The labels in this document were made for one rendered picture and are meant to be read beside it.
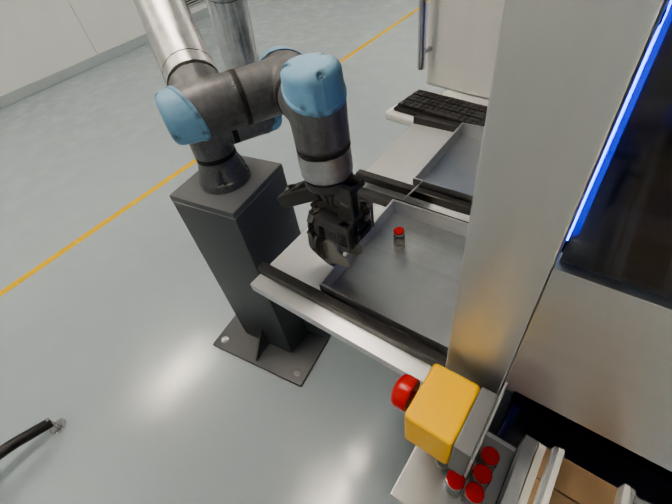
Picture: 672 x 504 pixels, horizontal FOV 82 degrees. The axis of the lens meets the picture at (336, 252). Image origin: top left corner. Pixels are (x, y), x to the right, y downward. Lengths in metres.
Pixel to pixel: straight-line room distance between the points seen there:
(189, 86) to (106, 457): 1.50
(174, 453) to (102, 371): 0.55
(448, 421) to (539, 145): 0.28
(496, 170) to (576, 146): 0.05
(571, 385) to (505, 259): 0.15
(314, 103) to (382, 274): 0.36
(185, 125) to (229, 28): 0.44
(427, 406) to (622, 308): 0.21
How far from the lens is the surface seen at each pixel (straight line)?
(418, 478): 0.57
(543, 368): 0.42
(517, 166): 0.27
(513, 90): 0.25
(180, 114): 0.56
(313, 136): 0.50
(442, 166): 0.97
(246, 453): 1.58
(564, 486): 0.55
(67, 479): 1.88
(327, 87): 0.48
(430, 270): 0.73
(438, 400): 0.44
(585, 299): 0.33
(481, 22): 1.38
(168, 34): 0.66
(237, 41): 0.98
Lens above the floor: 1.44
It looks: 46 degrees down
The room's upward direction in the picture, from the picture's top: 11 degrees counter-clockwise
